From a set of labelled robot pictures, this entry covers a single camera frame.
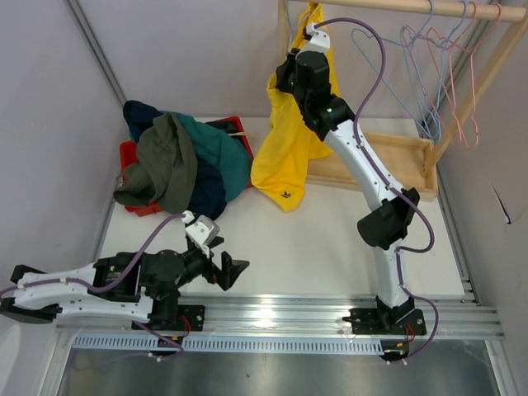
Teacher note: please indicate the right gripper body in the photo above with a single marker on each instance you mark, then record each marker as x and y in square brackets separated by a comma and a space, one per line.
[285, 79]

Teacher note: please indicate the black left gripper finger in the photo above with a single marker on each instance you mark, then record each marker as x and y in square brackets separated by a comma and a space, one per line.
[216, 241]
[230, 270]

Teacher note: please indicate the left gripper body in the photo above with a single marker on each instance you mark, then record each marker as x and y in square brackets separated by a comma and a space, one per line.
[205, 264]

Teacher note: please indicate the navy blue shorts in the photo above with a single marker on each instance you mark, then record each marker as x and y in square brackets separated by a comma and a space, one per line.
[208, 196]

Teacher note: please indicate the blue hanger of yellow shorts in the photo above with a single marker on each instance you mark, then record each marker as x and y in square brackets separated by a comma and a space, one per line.
[294, 17]

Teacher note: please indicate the yellow shorts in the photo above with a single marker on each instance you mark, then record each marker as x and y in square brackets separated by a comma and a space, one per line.
[280, 167]

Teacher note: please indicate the dark grey shorts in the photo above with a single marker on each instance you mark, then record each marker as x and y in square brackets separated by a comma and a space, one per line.
[228, 126]

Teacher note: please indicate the teal green shorts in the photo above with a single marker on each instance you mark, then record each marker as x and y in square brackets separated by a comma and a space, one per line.
[229, 154]

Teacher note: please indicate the olive green shorts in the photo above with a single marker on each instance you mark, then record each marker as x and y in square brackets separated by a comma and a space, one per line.
[165, 170]

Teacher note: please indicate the blue hanger of navy shorts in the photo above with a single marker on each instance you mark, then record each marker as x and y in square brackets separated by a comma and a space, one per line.
[403, 76]

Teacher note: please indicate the pink hanger of teal shorts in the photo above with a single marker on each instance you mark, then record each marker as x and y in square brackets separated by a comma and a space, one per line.
[442, 48]

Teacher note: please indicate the blue hanger of olive shorts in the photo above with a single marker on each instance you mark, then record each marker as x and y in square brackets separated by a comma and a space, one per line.
[427, 52]

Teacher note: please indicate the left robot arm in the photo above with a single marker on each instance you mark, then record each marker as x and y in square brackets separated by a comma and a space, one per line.
[141, 287]

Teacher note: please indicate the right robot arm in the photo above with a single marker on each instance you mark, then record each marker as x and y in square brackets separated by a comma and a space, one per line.
[308, 121]

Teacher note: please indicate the wooden clothes rack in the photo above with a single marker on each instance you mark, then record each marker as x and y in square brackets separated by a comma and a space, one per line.
[413, 160]

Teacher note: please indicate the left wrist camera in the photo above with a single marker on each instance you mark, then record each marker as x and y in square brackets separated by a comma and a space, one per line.
[200, 231]

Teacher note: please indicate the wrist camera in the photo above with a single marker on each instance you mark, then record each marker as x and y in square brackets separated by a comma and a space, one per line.
[318, 40]
[200, 231]

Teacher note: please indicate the aluminium rail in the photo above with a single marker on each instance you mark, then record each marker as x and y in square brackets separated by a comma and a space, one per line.
[294, 316]

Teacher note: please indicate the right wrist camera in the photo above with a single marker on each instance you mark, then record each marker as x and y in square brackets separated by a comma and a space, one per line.
[318, 40]

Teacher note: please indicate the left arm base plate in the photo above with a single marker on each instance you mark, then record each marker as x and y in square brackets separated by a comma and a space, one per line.
[179, 318]

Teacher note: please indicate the slotted cable duct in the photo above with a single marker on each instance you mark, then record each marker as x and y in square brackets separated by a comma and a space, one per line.
[282, 345]

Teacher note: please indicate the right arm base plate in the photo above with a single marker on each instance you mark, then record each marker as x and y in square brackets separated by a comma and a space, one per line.
[366, 321]

